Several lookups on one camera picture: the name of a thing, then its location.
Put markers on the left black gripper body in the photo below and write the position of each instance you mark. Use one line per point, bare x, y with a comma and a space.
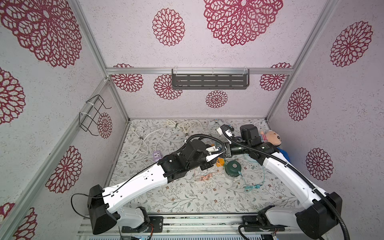
193, 164

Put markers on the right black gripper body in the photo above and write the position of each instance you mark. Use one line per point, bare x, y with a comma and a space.
226, 132

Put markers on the orange power strip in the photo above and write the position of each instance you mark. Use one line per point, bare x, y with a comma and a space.
220, 162

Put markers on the dark green meat grinder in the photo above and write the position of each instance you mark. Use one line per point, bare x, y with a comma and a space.
233, 169

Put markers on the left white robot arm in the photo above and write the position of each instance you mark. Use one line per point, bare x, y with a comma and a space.
107, 205

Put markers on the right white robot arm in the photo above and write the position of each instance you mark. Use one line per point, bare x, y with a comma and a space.
319, 211

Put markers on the pig plush toy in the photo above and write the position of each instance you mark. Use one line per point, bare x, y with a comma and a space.
271, 137

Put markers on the white twin-bell alarm clock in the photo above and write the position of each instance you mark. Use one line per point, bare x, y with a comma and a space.
215, 122

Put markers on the blue cloth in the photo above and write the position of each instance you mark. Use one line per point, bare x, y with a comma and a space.
285, 154

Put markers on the grey wall shelf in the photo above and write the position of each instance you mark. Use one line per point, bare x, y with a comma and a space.
210, 81

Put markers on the black wire rack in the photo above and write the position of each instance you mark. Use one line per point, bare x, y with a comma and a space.
96, 121

